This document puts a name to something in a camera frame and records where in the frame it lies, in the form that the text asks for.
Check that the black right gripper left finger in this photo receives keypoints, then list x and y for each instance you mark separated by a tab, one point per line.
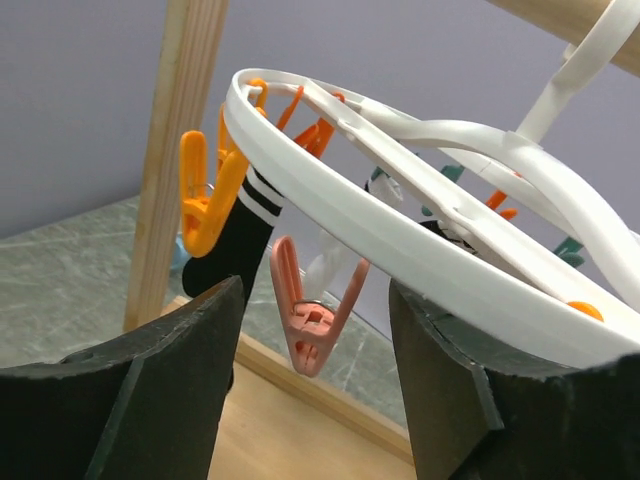
144	405

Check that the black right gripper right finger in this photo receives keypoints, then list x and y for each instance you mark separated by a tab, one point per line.
477	408

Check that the orange clothes peg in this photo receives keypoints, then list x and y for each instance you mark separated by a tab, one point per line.
587	309
204	207

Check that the black sock white stripes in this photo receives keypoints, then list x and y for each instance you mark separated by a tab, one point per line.
243	240

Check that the black white striped sock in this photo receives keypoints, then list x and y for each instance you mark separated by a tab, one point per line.
439	228

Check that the wooden hanger stand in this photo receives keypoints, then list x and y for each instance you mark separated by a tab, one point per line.
544	235

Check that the pink clothes peg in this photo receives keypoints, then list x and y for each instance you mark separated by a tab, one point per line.
311	327

